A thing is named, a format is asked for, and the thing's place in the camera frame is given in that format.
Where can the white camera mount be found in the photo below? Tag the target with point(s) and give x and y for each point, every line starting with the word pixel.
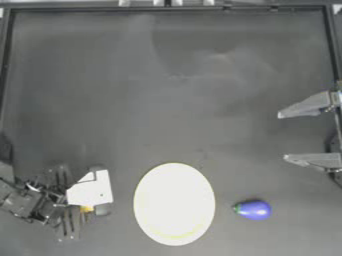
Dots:
pixel 91 191

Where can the yellow round plate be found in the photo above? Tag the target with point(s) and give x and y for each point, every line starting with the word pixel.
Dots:
pixel 174 204

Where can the black metal frame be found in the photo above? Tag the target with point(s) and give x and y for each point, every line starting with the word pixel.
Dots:
pixel 88 7

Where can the brown toy chicken wing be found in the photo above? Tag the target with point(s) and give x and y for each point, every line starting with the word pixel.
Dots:
pixel 87 209

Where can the blue toy eggplant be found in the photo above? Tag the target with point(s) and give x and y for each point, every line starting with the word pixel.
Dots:
pixel 254 210

